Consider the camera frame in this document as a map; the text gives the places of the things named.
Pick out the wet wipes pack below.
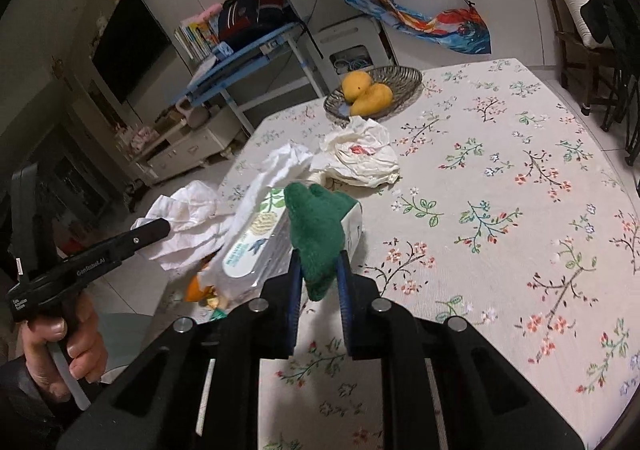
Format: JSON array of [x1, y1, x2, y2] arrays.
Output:
[[197, 185, 365, 309]]

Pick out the green felt cloth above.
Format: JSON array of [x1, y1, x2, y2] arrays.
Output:
[[284, 183, 362, 302]]

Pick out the white tissue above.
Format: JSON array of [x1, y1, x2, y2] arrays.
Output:
[[131, 181, 234, 271]]

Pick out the red orange snack wrapper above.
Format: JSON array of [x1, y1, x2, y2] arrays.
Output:
[[183, 275, 228, 321]]

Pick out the white paper towel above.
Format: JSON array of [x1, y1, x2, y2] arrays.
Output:
[[231, 143, 314, 233]]

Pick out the left hand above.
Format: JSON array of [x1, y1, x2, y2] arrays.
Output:
[[20, 292, 107, 402]]

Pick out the cream drawer cabinet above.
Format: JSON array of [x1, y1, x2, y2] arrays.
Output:
[[129, 107, 243, 186]]

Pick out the floral tablecloth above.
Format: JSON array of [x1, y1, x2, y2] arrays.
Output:
[[220, 58, 639, 449]]

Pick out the yellow mango near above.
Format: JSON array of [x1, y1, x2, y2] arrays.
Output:
[[349, 83, 394, 117]]

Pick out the yellow mango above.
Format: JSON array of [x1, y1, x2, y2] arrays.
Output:
[[341, 70, 372, 103], [349, 83, 394, 117]]

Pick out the yellow mango far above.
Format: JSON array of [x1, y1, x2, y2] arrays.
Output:
[[341, 70, 372, 103]]

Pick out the blue study desk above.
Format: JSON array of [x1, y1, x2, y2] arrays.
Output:
[[175, 20, 324, 135]]

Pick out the white plastic stool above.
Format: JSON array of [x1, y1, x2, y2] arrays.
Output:
[[308, 15, 397, 92]]

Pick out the black television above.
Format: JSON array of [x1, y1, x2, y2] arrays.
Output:
[[92, 0, 171, 102]]

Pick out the row of books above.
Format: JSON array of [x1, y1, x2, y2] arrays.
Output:
[[174, 3, 222, 62]]

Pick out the colourful painted fabric bag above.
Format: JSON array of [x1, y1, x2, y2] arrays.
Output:
[[345, 0, 491, 55]]

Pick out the black striped backpack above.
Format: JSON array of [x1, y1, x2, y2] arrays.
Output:
[[217, 0, 288, 52]]

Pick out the wooden chair with cushion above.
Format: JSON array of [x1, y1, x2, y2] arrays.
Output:
[[549, 0, 617, 115]]

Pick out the black folded chairs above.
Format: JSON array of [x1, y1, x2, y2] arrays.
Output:
[[580, 0, 639, 166]]

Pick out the woven wire fruit basket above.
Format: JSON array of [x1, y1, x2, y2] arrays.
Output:
[[323, 66, 422, 123]]

